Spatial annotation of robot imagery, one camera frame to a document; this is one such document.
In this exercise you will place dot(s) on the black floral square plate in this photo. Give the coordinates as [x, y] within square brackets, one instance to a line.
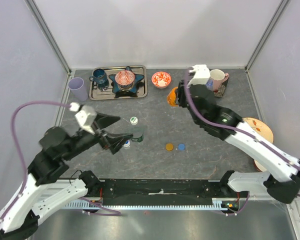
[222, 88]

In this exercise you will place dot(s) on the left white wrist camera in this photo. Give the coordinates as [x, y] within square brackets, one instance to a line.
[85, 116]

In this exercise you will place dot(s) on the orange bottle cap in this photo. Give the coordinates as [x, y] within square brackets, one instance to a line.
[169, 146]

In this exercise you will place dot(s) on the dark blue mug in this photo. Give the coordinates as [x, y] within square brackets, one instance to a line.
[99, 77]

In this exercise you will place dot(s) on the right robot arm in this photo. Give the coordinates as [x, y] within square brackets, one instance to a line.
[280, 180]

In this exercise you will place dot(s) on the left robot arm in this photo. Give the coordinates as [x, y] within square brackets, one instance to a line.
[23, 214]

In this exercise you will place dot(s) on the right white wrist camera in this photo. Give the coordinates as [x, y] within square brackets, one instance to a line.
[201, 75]

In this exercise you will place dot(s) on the metal tray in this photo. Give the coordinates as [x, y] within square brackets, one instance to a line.
[139, 90]

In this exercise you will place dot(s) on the white slotted cable duct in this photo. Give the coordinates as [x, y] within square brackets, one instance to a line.
[214, 206]

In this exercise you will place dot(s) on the white green bottle cap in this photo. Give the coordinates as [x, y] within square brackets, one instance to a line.
[134, 120]

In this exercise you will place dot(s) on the blue label water bottle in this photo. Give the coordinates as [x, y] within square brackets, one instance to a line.
[209, 84]

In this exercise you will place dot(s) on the orange juice bottle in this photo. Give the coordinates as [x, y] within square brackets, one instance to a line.
[172, 97]

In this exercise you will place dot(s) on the red patterned bowl on star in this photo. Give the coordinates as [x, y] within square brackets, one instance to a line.
[125, 79]

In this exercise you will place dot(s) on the lilac plastic cup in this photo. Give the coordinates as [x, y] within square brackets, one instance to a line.
[78, 88]

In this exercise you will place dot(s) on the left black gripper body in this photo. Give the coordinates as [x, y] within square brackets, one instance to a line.
[101, 136]

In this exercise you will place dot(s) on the blue bottle cap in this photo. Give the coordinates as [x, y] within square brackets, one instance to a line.
[181, 147]

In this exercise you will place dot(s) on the beige bird plate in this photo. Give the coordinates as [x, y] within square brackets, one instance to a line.
[261, 128]

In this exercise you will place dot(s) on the blue star-shaped dish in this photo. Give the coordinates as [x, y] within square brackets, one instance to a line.
[118, 91]

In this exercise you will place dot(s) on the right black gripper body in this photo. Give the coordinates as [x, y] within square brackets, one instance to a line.
[182, 98]

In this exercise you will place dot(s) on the pink white mug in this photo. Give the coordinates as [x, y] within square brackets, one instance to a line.
[218, 76]

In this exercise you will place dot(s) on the orange floral bowl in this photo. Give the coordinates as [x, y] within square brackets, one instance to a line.
[161, 79]

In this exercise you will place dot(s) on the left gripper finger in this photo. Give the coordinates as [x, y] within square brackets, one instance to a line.
[114, 142]
[102, 121]

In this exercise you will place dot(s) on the white bowl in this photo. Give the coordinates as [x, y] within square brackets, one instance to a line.
[259, 166]

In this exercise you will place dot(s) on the clear bottle blue-white cap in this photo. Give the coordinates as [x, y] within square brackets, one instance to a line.
[127, 144]

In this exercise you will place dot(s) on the green label clear bottle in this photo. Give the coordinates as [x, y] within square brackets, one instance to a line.
[138, 133]

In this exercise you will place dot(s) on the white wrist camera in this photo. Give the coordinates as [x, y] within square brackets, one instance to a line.
[85, 116]
[201, 75]

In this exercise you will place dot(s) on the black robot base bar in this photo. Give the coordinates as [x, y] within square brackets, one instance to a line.
[160, 191]

